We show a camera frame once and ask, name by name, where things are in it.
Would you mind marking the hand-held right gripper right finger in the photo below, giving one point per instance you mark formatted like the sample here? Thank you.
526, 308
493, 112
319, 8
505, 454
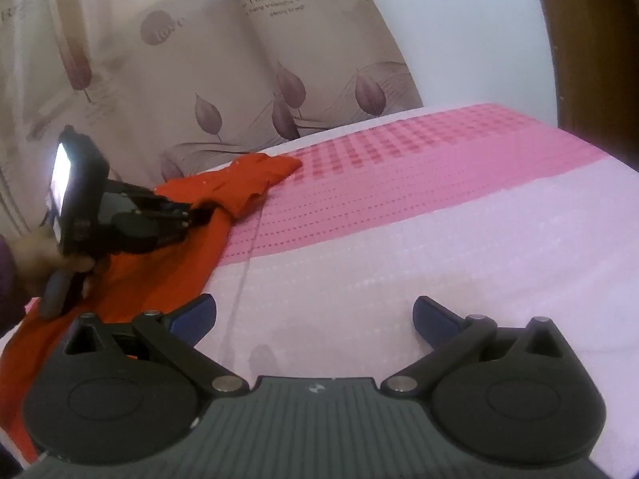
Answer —
437, 322

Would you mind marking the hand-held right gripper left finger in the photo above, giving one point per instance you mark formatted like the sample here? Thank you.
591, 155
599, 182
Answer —
192, 322

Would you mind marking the beige leaf print curtain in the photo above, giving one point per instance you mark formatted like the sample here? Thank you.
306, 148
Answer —
174, 60

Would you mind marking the pink checked bed sheet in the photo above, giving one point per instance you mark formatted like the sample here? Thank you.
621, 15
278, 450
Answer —
399, 239

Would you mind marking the orange small garment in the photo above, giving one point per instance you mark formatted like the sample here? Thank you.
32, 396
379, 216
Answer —
164, 269

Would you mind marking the person's left hand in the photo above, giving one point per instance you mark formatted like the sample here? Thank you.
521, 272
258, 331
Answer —
35, 259

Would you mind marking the brown wooden furniture panel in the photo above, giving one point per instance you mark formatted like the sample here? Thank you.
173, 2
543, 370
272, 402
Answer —
599, 60

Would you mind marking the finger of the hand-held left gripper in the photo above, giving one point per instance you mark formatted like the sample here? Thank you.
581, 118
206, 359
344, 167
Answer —
184, 224
164, 203

